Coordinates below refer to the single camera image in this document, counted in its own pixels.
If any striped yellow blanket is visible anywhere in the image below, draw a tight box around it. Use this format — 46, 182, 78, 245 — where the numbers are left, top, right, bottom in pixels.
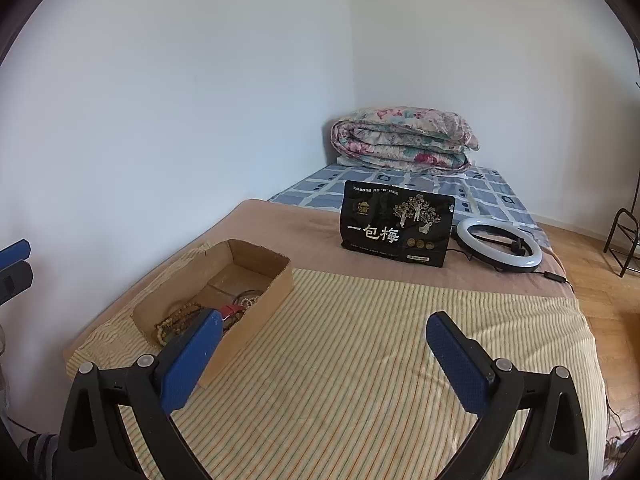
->
66, 267, 606, 479

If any white ring light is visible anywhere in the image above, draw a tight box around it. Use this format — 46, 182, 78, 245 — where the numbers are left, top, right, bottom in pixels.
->
452, 218, 542, 273

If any brown wooden bead necklace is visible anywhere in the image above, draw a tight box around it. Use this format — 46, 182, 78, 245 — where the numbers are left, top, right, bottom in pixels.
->
152, 301, 206, 347

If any blue checkered bed sheet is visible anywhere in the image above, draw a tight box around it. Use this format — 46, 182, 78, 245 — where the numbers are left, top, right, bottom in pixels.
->
270, 164, 551, 249

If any black snack bag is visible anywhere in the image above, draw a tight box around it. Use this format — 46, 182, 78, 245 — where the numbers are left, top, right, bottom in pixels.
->
340, 181, 456, 268

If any black clothes rack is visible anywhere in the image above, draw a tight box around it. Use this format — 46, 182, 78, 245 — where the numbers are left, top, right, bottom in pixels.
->
603, 44, 640, 279

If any brown cardboard box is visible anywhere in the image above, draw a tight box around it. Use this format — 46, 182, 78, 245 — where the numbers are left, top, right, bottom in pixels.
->
131, 240, 293, 388

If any white pearl necklace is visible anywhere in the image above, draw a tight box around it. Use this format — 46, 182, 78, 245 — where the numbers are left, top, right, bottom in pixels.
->
234, 289, 266, 310

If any black ring light cable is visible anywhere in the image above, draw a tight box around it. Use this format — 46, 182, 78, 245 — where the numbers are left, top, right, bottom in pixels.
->
444, 246, 574, 286

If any brown bed cover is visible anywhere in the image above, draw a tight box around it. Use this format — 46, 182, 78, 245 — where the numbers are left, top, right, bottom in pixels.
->
64, 198, 582, 361

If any red watch strap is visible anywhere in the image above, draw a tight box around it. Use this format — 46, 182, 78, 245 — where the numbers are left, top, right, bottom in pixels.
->
219, 302, 249, 331

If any folded floral quilt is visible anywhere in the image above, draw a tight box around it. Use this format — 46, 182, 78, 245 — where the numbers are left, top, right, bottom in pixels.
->
330, 106, 480, 174

